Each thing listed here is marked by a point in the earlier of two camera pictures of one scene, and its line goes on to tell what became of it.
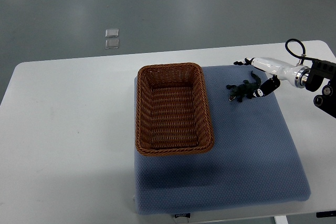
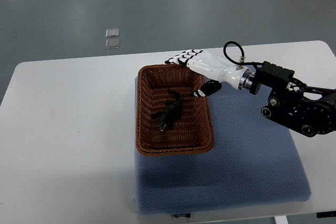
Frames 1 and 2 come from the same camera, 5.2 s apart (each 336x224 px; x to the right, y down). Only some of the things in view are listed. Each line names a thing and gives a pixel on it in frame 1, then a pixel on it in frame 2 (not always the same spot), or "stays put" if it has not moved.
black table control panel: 329,213 stays put
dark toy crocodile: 246,89 → 167,116
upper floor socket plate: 112,33 stays put
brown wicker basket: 172,113 stays put
